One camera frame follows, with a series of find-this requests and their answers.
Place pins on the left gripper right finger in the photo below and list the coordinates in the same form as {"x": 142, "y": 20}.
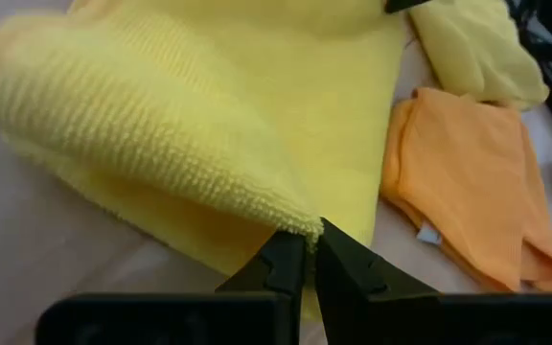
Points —
{"x": 424, "y": 321}

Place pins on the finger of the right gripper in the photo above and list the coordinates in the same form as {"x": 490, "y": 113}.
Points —
{"x": 398, "y": 5}

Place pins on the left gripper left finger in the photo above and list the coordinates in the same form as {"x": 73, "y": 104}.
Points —
{"x": 185, "y": 321}

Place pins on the yellow microfiber towel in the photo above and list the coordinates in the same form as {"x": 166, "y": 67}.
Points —
{"x": 209, "y": 120}
{"x": 477, "y": 52}

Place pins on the orange microfiber towel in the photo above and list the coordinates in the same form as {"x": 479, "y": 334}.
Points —
{"x": 463, "y": 182}

